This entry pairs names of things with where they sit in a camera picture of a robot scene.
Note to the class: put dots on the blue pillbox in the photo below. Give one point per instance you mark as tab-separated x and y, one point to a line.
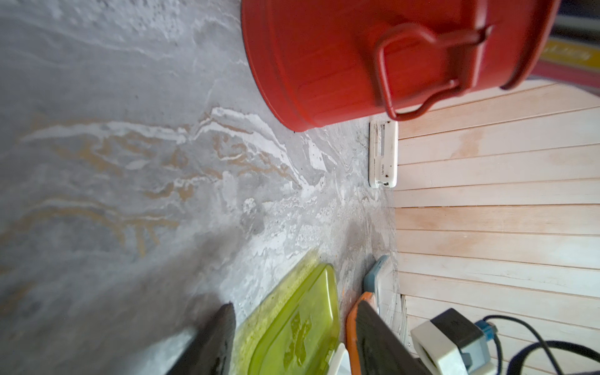
381	281

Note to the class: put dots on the red pen cup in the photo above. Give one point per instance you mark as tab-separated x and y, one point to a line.
317	63

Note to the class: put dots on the orange pillbox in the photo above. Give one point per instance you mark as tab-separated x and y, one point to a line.
351	336

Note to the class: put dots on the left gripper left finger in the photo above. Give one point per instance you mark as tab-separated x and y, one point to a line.
210	352

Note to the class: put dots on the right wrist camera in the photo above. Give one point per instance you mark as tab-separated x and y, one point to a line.
451	344

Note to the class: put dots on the white rectangular device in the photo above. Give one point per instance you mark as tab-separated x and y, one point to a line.
383	154

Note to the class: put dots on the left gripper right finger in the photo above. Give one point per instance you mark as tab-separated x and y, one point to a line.
379	351

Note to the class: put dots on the green lid white pillbox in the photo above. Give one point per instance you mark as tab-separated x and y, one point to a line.
296	328

